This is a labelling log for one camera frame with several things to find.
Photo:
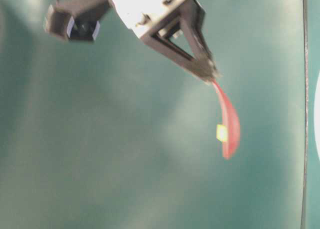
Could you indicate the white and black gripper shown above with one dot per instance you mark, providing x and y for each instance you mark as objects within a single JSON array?
[{"x": 156, "y": 22}]

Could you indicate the yellow hexagonal prism block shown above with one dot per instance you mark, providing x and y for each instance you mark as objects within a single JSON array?
[{"x": 221, "y": 133}]

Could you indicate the white round object at edge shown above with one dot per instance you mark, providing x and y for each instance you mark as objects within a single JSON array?
[{"x": 316, "y": 116}]

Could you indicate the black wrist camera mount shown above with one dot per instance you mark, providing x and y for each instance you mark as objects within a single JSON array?
[{"x": 75, "y": 20}]

